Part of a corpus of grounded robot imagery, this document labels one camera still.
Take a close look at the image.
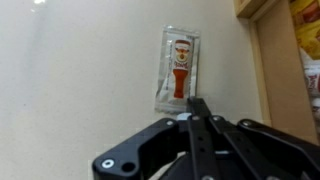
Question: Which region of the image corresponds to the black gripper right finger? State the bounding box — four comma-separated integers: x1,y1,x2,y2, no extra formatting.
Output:
198,97,320,180

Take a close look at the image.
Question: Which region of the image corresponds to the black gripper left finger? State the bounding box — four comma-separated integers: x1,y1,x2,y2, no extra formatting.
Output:
92,97,223,180

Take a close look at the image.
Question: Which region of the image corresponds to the white ketchup packet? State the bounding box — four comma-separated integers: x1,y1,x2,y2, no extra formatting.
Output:
154,24,201,115

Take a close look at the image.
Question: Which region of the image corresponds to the white ketchup packets pile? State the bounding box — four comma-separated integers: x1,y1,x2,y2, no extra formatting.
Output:
303,61,320,114

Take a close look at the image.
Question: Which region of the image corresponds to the wooden tiered condiment organizer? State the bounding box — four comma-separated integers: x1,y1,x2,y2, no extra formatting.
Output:
233,0,320,144

